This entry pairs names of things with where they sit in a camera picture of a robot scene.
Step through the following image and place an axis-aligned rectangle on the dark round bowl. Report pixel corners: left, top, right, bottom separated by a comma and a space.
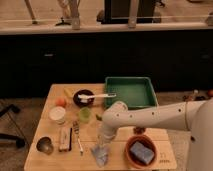
73, 89, 94, 107

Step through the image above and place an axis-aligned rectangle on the white round container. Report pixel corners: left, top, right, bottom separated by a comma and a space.
49, 106, 66, 124

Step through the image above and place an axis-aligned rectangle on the metal fork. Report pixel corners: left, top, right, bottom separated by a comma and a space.
73, 121, 84, 155

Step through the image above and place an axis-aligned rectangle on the blue sponge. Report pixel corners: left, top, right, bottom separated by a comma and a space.
130, 141, 155, 165

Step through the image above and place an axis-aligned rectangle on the orange fruit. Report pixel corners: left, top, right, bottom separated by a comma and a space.
55, 98, 67, 107

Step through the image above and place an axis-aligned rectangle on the white spatula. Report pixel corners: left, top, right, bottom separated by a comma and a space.
78, 93, 116, 99

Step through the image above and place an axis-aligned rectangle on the black office chair base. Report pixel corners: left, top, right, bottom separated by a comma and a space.
0, 103, 27, 149

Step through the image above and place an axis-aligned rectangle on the green cup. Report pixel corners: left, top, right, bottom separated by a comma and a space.
78, 107, 91, 123

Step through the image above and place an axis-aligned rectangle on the light blue towel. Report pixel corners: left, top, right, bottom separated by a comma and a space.
91, 145, 109, 167

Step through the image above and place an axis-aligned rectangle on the terracotta bowl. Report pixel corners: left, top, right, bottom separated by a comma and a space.
124, 135, 157, 169

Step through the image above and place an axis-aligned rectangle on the wooden brush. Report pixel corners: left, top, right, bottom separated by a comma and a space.
59, 127, 72, 152

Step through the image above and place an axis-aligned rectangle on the small metal cup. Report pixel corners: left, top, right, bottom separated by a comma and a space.
36, 137, 54, 155

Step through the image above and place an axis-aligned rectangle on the green plastic tray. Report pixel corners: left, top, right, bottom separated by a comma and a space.
105, 77, 158, 109

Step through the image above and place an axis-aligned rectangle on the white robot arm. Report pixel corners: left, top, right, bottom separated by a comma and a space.
99, 98, 213, 171

